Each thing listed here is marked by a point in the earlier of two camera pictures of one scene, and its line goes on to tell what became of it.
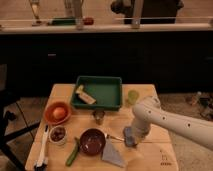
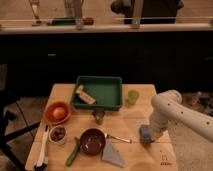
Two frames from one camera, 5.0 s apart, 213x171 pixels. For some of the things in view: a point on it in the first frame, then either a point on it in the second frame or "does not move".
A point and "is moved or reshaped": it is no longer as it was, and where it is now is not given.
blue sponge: (129, 139) is moved or reshaped
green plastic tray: (106, 90) does not move
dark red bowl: (92, 141) does not move
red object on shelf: (88, 21) does not move
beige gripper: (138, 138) to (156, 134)
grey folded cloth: (110, 154) does not move
